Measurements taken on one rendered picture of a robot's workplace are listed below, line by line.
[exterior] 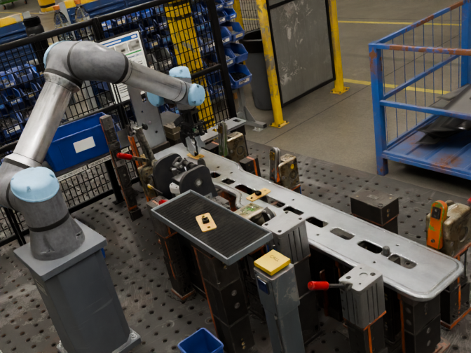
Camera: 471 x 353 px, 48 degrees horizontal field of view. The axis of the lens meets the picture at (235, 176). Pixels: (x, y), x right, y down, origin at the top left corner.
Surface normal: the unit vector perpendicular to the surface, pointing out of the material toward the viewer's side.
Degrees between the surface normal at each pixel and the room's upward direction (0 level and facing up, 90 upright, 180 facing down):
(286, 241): 90
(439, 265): 0
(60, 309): 90
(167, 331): 0
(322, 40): 91
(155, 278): 0
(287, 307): 90
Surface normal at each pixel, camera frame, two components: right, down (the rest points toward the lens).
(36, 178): -0.07, -0.85
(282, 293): 0.60, 0.26
